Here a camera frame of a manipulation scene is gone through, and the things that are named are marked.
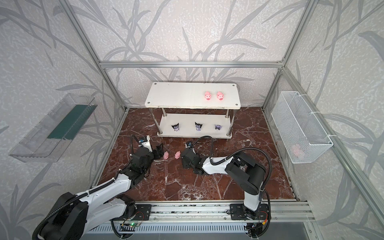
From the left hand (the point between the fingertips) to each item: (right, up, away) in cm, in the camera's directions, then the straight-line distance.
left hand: (160, 140), depth 86 cm
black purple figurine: (+7, +7, +10) cm, 14 cm away
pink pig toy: (+9, -10, +6) cm, 15 cm away
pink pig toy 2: (+27, +24, -10) cm, 38 cm away
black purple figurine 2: (+22, +7, +9) cm, 25 cm away
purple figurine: (+35, +7, +10) cm, 37 cm away
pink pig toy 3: (+34, +24, -9) cm, 43 cm away
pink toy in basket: (+71, -3, -13) cm, 73 cm away
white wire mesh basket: (+67, +6, -23) cm, 71 cm away
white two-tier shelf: (+20, +25, -6) cm, 32 cm away
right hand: (+15, -9, +6) cm, 18 cm away
